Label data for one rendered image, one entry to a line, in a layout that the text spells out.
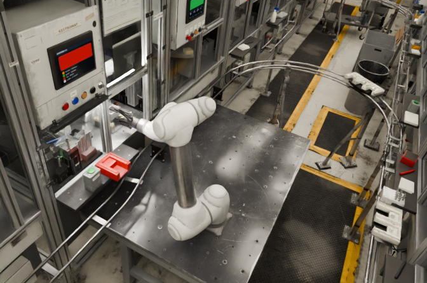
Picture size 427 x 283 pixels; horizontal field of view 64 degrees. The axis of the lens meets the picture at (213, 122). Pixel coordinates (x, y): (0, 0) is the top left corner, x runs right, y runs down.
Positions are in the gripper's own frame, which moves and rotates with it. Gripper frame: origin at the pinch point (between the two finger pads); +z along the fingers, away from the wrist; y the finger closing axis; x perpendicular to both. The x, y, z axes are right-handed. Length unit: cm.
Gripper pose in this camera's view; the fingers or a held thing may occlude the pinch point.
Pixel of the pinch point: (114, 112)
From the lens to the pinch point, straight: 234.1
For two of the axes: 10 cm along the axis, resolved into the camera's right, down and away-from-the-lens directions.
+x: -4.6, 5.0, -7.3
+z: -8.8, -3.8, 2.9
